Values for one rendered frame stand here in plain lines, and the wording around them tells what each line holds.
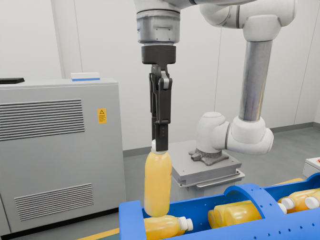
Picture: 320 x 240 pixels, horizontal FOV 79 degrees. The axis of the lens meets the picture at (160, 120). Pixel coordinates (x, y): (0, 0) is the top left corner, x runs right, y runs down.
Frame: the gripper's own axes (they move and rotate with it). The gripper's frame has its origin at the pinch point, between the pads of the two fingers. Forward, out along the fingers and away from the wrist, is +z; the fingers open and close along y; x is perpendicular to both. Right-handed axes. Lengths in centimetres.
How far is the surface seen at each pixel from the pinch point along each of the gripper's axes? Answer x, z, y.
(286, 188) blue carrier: 60, 37, -14
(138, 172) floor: 14, 147, -216
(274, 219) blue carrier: 31.3, 26.2, 7.5
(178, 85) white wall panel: 96, 26, -278
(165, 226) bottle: 2.5, 33.0, -3.4
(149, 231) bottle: -2.8, 33.3, -3.1
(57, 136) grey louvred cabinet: -63, 46, -131
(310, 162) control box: 93, 38, -32
